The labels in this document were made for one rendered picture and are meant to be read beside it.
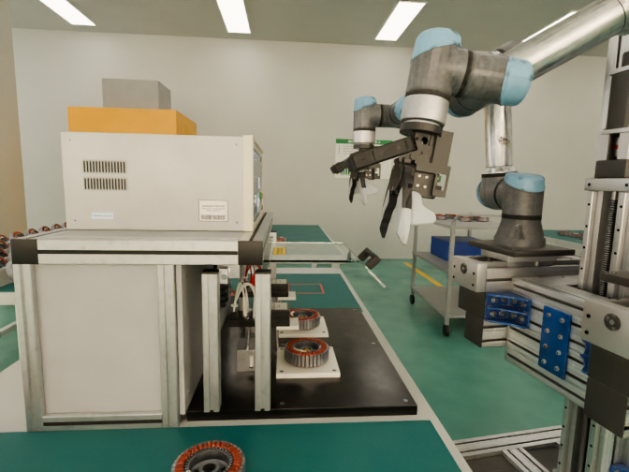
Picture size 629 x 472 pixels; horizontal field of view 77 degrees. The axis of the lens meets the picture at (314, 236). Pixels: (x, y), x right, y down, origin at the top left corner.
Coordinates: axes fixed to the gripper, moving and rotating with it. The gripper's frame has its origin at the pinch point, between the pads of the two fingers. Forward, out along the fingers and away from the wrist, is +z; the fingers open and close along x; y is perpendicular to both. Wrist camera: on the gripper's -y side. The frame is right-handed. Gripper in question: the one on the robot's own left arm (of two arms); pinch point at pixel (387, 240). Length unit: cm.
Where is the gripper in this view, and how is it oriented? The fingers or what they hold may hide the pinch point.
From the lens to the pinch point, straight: 69.5
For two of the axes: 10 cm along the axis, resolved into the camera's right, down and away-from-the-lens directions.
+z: -1.7, 9.8, 0.6
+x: -0.5, -0.7, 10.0
